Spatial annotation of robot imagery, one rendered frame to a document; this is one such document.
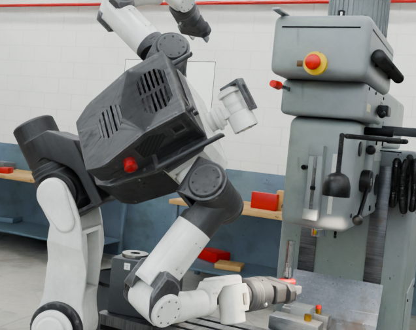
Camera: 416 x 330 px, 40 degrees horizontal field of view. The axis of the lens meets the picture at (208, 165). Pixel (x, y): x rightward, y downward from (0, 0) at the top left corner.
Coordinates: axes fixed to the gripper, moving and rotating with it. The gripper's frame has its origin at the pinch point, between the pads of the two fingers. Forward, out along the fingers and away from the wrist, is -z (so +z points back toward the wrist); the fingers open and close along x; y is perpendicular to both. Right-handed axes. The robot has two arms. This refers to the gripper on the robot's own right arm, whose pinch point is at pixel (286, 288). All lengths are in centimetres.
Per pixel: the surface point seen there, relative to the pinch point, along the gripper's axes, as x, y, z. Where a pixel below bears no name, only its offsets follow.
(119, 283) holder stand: 55, 11, 18
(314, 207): -5.6, -24.2, -1.2
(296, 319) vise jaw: -0.3, 9.9, -6.1
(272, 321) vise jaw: 5.2, 11.5, -1.9
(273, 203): 253, 17, -301
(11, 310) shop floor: 331, 114, -82
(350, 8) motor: 7, -86, -26
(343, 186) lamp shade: -18.4, -31.7, 5.3
